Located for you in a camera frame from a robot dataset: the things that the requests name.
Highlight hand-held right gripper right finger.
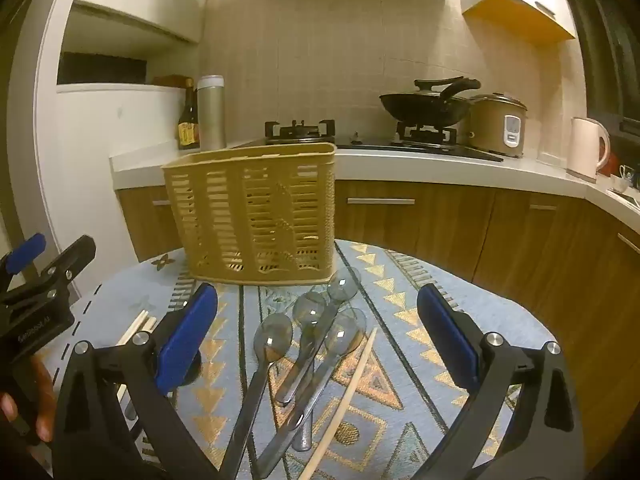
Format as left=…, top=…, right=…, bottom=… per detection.
left=407, top=282, right=588, bottom=480

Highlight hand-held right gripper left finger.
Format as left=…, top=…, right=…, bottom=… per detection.
left=50, top=282, right=223, bottom=480

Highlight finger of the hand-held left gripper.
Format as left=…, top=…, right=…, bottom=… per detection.
left=0, top=235, right=97, bottom=322
left=0, top=232, right=48, bottom=291

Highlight metal spoon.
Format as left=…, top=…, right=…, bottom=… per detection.
left=292, top=266, right=362, bottom=453

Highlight yellow slotted utensil basket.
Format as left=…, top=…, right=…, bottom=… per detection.
left=161, top=142, right=337, bottom=287

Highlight blue patterned tablecloth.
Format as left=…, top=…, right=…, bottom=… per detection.
left=37, top=240, right=556, bottom=480

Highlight wooden kitchen base cabinet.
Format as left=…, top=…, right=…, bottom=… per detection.
left=116, top=180, right=640, bottom=461

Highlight white storage cabinet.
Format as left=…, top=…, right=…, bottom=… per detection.
left=32, top=0, right=211, bottom=291

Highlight white kitchen countertop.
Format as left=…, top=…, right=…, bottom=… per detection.
left=110, top=137, right=640, bottom=221

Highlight dark soy sauce bottle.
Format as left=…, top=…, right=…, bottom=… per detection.
left=177, top=78, right=202, bottom=151

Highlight black gas stove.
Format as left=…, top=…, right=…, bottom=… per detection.
left=235, top=120, right=505, bottom=163

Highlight tall grey canister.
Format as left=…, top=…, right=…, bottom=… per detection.
left=196, top=75, right=226, bottom=152

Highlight beige rice cooker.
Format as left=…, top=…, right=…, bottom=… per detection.
left=467, top=92, right=529, bottom=158

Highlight black wok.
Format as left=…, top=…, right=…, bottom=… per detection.
left=379, top=78, right=482, bottom=130

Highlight white patterned cup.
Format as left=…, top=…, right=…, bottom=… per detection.
left=617, top=165, right=639, bottom=193

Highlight dark window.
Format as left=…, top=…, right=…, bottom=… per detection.
left=560, top=0, right=640, bottom=136

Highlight white mug red handle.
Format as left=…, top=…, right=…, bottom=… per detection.
left=566, top=117, right=612, bottom=183

